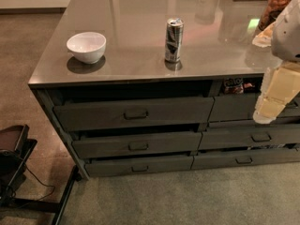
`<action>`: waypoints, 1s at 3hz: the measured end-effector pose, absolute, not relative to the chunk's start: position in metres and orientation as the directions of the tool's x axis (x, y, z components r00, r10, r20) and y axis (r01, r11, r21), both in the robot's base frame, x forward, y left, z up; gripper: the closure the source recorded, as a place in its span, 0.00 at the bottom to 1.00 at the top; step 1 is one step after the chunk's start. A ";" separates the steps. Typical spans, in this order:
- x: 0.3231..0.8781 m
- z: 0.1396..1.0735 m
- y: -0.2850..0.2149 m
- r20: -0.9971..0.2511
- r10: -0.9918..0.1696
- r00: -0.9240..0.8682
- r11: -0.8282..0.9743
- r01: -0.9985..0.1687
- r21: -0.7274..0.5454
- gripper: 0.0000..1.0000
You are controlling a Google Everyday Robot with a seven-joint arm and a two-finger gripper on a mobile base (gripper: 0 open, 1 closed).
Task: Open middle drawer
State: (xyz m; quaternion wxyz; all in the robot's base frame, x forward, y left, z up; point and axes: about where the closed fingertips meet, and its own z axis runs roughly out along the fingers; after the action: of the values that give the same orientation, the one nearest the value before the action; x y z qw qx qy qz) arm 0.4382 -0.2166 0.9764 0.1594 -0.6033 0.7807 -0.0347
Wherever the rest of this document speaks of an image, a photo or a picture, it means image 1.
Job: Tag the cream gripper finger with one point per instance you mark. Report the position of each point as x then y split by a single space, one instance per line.
280 85
263 40

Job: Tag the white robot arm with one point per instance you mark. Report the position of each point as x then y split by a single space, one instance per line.
285 42

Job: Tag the snack bags in drawer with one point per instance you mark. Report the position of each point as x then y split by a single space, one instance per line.
241 85

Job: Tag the grey drawer cabinet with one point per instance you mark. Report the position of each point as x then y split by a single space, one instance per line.
216 46

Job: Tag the glass snack jar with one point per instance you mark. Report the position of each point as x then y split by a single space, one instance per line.
271 12

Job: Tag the silver drink can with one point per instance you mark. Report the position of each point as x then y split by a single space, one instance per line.
173 41

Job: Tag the white ceramic bowl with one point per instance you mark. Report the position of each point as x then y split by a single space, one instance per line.
87 47

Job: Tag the black stand with tray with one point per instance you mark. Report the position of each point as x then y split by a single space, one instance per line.
15 149

